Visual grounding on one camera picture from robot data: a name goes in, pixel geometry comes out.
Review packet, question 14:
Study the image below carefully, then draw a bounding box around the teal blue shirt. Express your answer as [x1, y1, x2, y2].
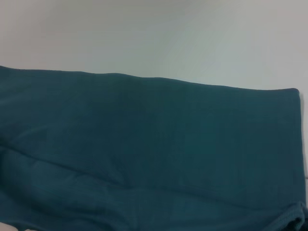
[0, 65, 308, 231]

